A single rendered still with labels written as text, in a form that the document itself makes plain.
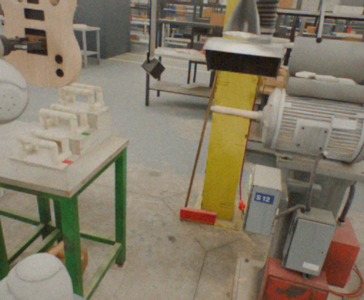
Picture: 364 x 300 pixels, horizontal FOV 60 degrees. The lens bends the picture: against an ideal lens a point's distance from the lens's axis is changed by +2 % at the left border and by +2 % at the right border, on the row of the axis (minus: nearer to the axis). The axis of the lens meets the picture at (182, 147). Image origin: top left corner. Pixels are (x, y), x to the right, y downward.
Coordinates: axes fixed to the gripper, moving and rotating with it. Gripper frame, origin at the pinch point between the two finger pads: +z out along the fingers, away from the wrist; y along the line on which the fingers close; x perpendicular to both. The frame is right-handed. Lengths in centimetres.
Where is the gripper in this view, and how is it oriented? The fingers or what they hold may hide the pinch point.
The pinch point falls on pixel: (35, 42)
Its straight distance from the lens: 148.0
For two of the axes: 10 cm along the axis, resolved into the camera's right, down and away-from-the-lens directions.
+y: 9.6, 1.9, -2.2
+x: 0.8, -9.1, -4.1
